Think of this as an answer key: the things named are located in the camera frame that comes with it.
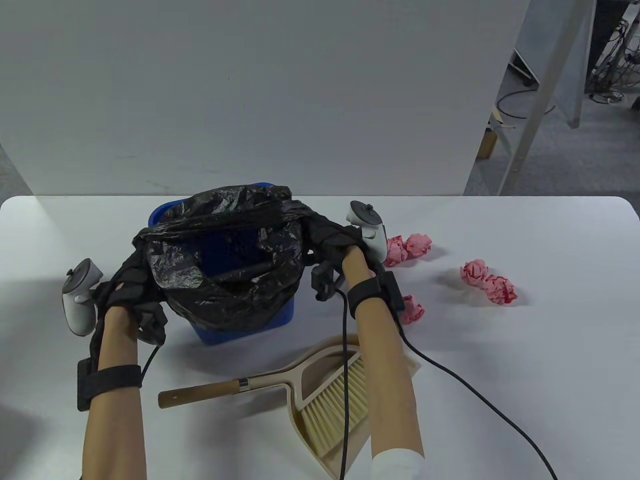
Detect white partition board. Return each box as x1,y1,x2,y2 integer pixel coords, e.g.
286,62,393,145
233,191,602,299
0,0,531,197

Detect black plastic garbage bag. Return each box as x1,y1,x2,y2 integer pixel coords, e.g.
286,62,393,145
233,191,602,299
132,185,321,333

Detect blue recycling bin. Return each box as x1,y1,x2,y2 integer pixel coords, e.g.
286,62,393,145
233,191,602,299
148,182,296,347

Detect white sleeve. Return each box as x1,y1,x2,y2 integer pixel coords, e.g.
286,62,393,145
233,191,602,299
370,446,427,480

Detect small wooden block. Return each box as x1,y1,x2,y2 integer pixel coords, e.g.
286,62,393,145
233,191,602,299
476,127,498,161

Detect grey handheld controller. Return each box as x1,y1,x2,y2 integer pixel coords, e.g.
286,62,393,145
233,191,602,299
346,200,388,261
61,258,104,337

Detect white table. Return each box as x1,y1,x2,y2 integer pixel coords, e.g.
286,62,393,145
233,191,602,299
0,196,640,480

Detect person's right hand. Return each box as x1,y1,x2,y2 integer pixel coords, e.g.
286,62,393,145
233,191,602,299
299,210,386,301

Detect person's left hand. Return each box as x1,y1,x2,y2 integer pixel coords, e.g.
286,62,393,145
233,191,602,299
91,237,168,347

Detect black glove cable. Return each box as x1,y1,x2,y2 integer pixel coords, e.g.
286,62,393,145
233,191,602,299
337,287,351,480

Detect beige plastic dustpan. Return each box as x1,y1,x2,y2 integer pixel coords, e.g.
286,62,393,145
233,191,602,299
286,334,423,480

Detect beige brush with wooden handle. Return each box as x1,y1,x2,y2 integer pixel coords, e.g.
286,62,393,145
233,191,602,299
158,345,371,458

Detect person's left forearm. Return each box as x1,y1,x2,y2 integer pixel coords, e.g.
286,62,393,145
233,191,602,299
80,306,148,480

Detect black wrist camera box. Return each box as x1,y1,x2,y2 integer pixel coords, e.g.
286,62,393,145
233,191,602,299
382,272,406,313
76,359,93,412

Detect grey metal stand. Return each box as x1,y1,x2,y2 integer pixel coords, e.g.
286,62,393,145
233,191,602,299
497,0,598,197

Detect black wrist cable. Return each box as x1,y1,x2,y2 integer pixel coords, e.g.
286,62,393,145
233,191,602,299
397,310,559,480
140,342,163,381

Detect person's right forearm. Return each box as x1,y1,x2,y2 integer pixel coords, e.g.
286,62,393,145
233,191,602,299
341,247,426,461

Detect group of pink paper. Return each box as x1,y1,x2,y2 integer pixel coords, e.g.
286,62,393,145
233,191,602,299
384,232,518,326

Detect black floor cable loop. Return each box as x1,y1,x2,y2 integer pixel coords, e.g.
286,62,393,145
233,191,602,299
494,90,557,121

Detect tangle of cables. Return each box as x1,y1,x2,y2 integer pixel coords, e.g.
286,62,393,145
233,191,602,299
585,20,640,106

